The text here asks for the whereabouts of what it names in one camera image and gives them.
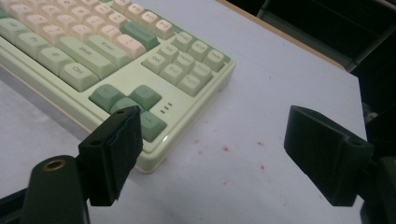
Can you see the green and pink keyboard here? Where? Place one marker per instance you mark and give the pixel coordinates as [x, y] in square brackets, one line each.
[93, 56]

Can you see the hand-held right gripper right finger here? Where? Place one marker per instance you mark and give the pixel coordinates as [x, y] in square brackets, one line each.
[327, 158]

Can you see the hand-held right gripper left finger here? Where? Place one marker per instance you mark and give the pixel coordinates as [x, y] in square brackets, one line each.
[115, 155]

